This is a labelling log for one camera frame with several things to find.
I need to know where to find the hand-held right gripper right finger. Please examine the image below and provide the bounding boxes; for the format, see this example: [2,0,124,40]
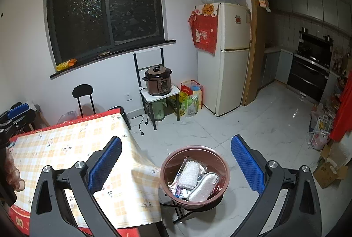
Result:
[230,135,322,237]

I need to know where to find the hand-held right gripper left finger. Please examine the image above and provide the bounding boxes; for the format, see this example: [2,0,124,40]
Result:
[29,136,124,237]

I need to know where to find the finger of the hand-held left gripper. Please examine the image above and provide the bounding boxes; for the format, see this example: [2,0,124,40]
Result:
[0,109,37,142]
[7,102,31,119]

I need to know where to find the white sponge grey edge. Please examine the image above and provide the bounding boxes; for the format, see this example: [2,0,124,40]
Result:
[188,172,220,202]

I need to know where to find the brown plastic bin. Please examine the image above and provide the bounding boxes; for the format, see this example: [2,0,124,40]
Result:
[160,146,231,206]

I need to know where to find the pink blue wrapper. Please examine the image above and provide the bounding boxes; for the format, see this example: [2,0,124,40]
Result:
[175,184,191,199]

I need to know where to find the person's left hand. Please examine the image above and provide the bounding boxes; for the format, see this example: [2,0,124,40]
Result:
[5,153,26,191]

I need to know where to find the yellow plaid tablecloth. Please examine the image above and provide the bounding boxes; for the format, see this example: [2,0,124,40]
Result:
[9,113,163,231]

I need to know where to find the clear plastic bag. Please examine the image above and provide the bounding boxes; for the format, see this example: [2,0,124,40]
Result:
[59,111,78,124]

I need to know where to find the yellow snack packet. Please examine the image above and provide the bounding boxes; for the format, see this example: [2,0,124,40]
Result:
[56,58,78,72]

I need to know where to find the black round-back chair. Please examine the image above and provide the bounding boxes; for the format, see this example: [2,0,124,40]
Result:
[72,84,97,118]

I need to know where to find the black folding stool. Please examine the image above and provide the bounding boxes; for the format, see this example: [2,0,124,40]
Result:
[159,193,224,224]

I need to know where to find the green kettle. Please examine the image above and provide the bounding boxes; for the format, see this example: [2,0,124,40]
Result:
[151,101,168,121]

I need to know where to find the pink plastic bag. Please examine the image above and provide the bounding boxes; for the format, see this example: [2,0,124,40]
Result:
[311,131,330,151]

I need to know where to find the cardboard box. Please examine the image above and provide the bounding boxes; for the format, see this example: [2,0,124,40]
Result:
[320,141,352,169]
[313,157,349,189]

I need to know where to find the black rack with white top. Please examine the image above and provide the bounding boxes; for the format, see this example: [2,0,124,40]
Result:
[133,47,182,131]

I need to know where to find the green yellow box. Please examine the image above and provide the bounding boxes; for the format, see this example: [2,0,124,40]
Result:
[168,95,182,117]

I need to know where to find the cream refrigerator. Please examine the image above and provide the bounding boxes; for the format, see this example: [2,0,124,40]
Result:
[196,2,252,117]

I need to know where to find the brown pressure cooker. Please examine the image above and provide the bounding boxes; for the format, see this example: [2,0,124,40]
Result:
[142,65,173,97]

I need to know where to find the grey lower kitchen cabinets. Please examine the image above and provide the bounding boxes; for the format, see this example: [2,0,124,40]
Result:
[260,49,294,89]

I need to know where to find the grey kitchen cabinets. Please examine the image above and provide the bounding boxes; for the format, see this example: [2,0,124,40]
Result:
[260,49,294,89]
[264,0,352,37]

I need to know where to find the red hanging cloth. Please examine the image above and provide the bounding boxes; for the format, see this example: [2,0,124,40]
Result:
[329,83,352,142]

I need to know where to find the black integrated stove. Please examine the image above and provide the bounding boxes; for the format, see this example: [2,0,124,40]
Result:
[286,27,335,103]

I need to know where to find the black window sill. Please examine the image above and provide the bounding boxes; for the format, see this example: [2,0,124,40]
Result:
[49,39,176,78]

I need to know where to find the dark sliding window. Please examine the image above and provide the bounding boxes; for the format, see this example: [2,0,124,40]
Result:
[46,0,165,63]

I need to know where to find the shelf of goods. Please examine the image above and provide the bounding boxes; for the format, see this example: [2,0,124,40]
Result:
[328,49,352,95]

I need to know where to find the red printed cloth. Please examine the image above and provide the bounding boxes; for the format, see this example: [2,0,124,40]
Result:
[188,5,221,55]

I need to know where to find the grey upper kitchen cabinets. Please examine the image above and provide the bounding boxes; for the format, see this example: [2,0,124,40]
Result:
[264,0,352,37]

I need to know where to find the black power cord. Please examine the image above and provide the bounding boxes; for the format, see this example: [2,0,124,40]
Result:
[128,115,151,137]

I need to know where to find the white wire rack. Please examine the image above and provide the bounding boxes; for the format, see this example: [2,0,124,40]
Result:
[307,104,331,151]

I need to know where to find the wooden door frame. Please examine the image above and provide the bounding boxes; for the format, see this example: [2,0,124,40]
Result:
[245,0,266,107]

